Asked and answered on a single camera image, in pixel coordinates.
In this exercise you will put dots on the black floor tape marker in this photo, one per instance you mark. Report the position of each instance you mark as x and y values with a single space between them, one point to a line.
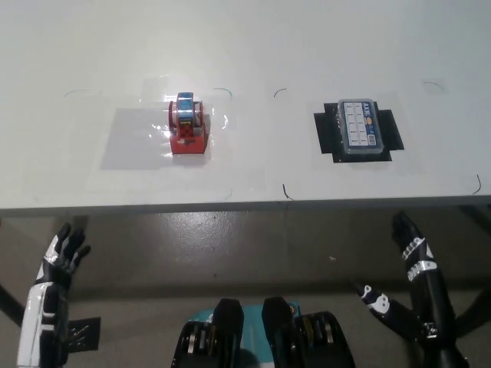
85 333

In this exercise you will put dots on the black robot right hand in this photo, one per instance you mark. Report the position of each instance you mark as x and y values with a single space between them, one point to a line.
429 295

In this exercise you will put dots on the red tape dispenser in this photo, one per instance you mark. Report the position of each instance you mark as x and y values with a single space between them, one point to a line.
187 130

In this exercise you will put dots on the robot torso base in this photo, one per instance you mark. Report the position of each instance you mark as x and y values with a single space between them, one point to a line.
253 329

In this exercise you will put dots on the black tape patch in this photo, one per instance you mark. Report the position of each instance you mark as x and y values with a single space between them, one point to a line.
325 128

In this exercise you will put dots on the black ribbed robot body block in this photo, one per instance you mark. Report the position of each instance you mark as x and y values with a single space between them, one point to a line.
307 341
215 341

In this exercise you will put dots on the black table leg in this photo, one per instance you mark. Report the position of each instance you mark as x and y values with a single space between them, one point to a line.
9 304

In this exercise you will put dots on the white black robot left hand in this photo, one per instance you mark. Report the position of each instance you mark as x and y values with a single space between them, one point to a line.
44 314

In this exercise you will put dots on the clear plastic screw box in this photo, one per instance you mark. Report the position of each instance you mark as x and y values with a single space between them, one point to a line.
360 126

